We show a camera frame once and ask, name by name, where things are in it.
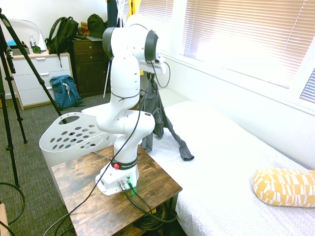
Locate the brown teddy bear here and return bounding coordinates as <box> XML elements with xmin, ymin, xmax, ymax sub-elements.
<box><xmin>77</xmin><ymin>21</ymin><xmax>91</xmax><ymax>37</ymax></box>

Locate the dark green bag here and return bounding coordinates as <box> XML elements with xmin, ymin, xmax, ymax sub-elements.
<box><xmin>87</xmin><ymin>13</ymin><xmax>109</xmax><ymax>40</ymax></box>

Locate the white curved desk lamp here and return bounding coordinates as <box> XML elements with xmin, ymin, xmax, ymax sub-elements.
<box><xmin>7</xmin><ymin>19</ymin><xmax>48</xmax><ymax>53</ymax></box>

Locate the narrow white window blind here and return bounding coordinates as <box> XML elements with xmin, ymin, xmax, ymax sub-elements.
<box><xmin>299</xmin><ymin>68</ymin><xmax>315</xmax><ymax>105</ymax></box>
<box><xmin>137</xmin><ymin>0</ymin><xmax>174</xmax><ymax>26</ymax></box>

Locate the white drawer dresser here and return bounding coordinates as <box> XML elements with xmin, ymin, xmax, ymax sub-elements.
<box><xmin>5</xmin><ymin>51</ymin><xmax>75</xmax><ymax>111</ymax></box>

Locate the navy hanging garment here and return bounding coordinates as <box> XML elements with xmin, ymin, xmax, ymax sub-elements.
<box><xmin>106</xmin><ymin>0</ymin><xmax>119</xmax><ymax>28</ymax></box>

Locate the white perforated laundry basket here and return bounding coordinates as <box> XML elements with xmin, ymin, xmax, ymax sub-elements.
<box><xmin>38</xmin><ymin>111</ymin><xmax>117</xmax><ymax>168</ymax></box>

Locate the blue backpack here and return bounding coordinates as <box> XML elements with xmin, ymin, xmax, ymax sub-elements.
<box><xmin>49</xmin><ymin>74</ymin><xmax>83</xmax><ymax>111</ymax></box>

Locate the wide white window blind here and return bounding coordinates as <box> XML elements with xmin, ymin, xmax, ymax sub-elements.
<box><xmin>180</xmin><ymin>0</ymin><xmax>315</xmax><ymax>89</ymax></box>

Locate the brown cardboard piece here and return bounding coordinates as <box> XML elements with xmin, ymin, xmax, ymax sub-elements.
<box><xmin>0</xmin><ymin>202</ymin><xmax>9</xmax><ymax>231</ymax></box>

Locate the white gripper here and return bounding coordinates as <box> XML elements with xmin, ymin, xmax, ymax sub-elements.
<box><xmin>138</xmin><ymin>59</ymin><xmax>168</xmax><ymax>82</ymax></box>

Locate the thick black base cable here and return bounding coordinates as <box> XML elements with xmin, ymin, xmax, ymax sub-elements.
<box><xmin>128</xmin><ymin>182</ymin><xmax>155</xmax><ymax>215</ymax></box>
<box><xmin>122</xmin><ymin>187</ymin><xmax>179</xmax><ymax>232</ymax></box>

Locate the grey base cable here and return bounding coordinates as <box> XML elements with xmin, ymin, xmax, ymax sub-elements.
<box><xmin>92</xmin><ymin>150</ymin><xmax>113</xmax><ymax>162</ymax></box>

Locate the rustic brown wooden table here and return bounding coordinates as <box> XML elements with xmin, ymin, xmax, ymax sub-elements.
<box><xmin>50</xmin><ymin>145</ymin><xmax>184</xmax><ymax>236</ymax></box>

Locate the dark grey shirt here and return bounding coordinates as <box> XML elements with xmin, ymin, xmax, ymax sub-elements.
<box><xmin>138</xmin><ymin>74</ymin><xmax>195</xmax><ymax>162</ymax></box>

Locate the grey flat box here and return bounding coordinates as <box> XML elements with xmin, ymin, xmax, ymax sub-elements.
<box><xmin>9</xmin><ymin>47</ymin><xmax>31</xmax><ymax>56</ymax></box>

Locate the olive green backpack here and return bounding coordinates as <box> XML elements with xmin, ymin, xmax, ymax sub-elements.
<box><xmin>44</xmin><ymin>16</ymin><xmax>80</xmax><ymax>68</ymax></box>

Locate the dark wooden dresser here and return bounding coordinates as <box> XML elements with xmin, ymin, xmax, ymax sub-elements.
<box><xmin>71</xmin><ymin>37</ymin><xmax>112</xmax><ymax>98</ymax></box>

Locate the black camera tripod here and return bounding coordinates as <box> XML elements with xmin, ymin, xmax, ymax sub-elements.
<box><xmin>0</xmin><ymin>7</ymin><xmax>63</xmax><ymax>189</ymax></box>

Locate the yellow white patterned pillow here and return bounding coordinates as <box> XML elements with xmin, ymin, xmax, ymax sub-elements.
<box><xmin>251</xmin><ymin>167</ymin><xmax>315</xmax><ymax>208</ymax></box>

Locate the black floor cable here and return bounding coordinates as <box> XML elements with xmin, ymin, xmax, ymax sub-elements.
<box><xmin>0</xmin><ymin>181</ymin><xmax>27</xmax><ymax>226</ymax></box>

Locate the white bed blanket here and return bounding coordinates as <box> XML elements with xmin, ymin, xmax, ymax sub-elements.
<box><xmin>147</xmin><ymin>100</ymin><xmax>315</xmax><ymax>236</ymax></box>

